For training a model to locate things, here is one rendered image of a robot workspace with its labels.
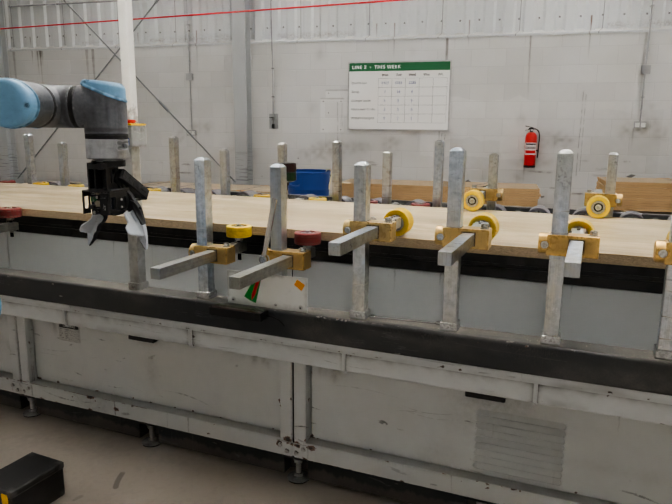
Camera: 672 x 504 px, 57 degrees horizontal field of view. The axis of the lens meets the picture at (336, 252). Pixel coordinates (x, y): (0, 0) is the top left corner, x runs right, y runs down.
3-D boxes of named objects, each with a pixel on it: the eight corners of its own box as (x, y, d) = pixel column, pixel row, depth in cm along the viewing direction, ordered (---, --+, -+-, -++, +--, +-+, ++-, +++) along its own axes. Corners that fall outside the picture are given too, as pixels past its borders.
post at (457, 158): (454, 336, 159) (464, 147, 150) (441, 334, 161) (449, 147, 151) (457, 332, 163) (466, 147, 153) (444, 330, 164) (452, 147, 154)
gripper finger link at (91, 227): (66, 240, 139) (84, 208, 136) (84, 236, 145) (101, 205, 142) (76, 249, 139) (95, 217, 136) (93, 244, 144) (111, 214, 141)
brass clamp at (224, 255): (225, 265, 181) (225, 248, 180) (187, 261, 186) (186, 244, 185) (236, 261, 187) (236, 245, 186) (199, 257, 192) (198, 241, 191)
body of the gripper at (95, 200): (82, 216, 134) (78, 161, 132) (107, 211, 143) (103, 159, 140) (112, 218, 132) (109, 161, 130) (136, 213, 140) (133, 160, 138)
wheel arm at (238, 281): (240, 293, 148) (240, 276, 147) (228, 291, 149) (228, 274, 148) (315, 259, 187) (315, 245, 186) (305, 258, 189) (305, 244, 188)
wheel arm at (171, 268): (160, 283, 159) (159, 267, 158) (150, 282, 160) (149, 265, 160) (247, 252, 199) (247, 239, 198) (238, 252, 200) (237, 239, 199)
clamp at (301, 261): (303, 271, 172) (303, 253, 171) (261, 266, 177) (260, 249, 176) (312, 267, 177) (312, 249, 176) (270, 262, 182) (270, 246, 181)
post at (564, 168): (557, 350, 150) (573, 150, 141) (542, 348, 151) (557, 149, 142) (558, 345, 153) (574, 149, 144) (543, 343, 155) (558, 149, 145)
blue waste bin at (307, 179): (324, 232, 732) (324, 170, 718) (279, 229, 748) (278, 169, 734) (338, 224, 788) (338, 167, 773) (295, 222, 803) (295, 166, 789)
